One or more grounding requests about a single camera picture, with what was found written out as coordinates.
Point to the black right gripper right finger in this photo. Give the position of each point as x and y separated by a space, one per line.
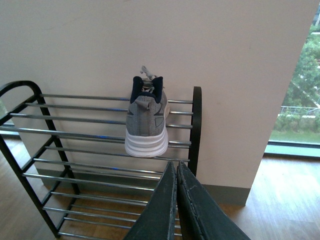
200 216

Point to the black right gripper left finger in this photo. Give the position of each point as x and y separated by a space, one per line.
157 221

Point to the grey sneaker with blue lining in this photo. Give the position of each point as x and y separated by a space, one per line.
146 132

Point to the black metal shoe rack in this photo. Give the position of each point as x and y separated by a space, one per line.
77 172

